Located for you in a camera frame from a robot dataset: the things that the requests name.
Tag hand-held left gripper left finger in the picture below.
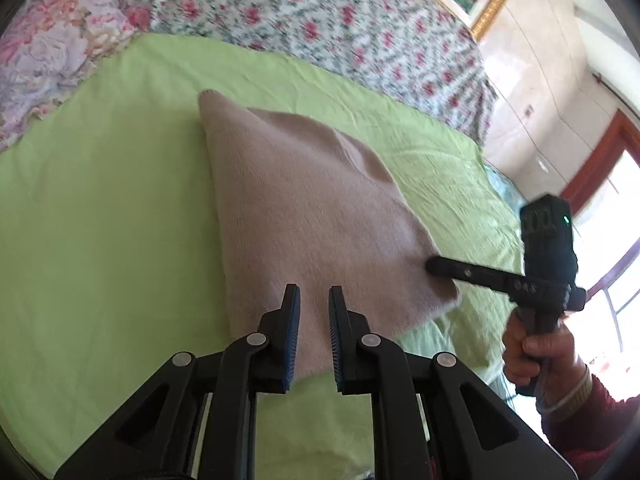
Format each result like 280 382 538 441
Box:
52 284 302 480

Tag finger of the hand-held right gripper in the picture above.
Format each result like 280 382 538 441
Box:
424 255 507 290

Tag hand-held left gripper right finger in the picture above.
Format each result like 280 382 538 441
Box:
327 285 576 480

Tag beige knitted sweater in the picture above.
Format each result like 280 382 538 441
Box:
197 89 463 391

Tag person's right forearm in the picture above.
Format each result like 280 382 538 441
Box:
537 365 640 480

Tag person's right hand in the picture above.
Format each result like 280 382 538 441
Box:
501 310 588 411

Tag light green bed sheet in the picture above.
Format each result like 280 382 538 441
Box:
0 34 526 480

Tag white quilt with pink roses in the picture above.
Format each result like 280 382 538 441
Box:
100 0 496 146

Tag pastel floral pillow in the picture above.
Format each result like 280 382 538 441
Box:
0 0 156 151

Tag brown wooden window frame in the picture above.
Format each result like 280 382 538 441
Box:
560 110 640 311

